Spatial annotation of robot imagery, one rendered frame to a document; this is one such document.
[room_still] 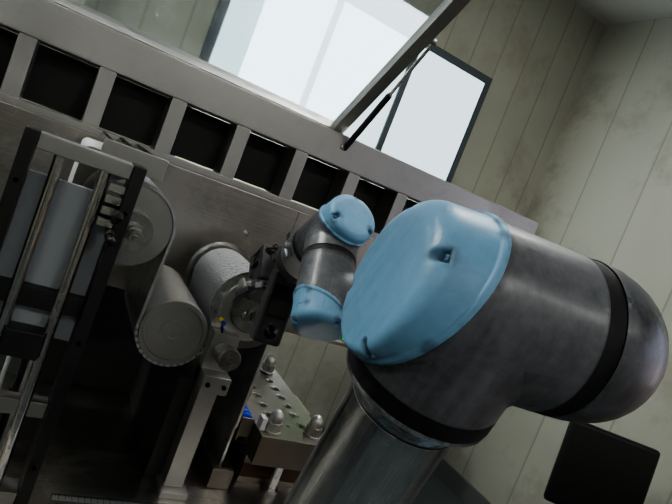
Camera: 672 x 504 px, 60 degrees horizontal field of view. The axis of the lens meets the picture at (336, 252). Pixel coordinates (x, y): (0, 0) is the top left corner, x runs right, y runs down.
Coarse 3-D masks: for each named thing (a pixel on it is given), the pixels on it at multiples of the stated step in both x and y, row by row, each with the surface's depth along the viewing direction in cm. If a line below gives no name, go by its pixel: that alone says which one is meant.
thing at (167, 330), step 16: (160, 272) 119; (176, 272) 125; (160, 288) 109; (176, 288) 110; (160, 304) 101; (176, 304) 102; (192, 304) 103; (144, 320) 101; (160, 320) 102; (176, 320) 103; (192, 320) 105; (144, 336) 102; (160, 336) 102; (176, 336) 104; (192, 336) 105; (144, 352) 102; (160, 352) 104; (176, 352) 105; (192, 352) 105
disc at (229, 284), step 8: (248, 272) 106; (232, 280) 105; (248, 280) 106; (224, 288) 105; (216, 296) 105; (224, 296) 105; (216, 304) 105; (216, 312) 105; (216, 320) 106; (240, 344) 109; (248, 344) 109; (256, 344) 110
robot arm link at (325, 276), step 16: (304, 256) 78; (320, 256) 76; (336, 256) 76; (352, 256) 78; (304, 272) 76; (320, 272) 75; (336, 272) 75; (352, 272) 77; (304, 288) 74; (320, 288) 73; (336, 288) 74; (304, 304) 73; (320, 304) 72; (336, 304) 73; (304, 320) 72; (320, 320) 72; (336, 320) 72; (304, 336) 76; (320, 336) 75; (336, 336) 75
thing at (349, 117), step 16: (464, 0) 112; (96, 16) 119; (448, 16) 115; (128, 32) 121; (432, 32) 119; (160, 48) 124; (416, 48) 122; (192, 64) 128; (400, 64) 126; (416, 64) 125; (384, 80) 130; (400, 80) 129; (368, 96) 134; (384, 96) 132; (304, 112) 141; (352, 112) 139; (336, 128) 144
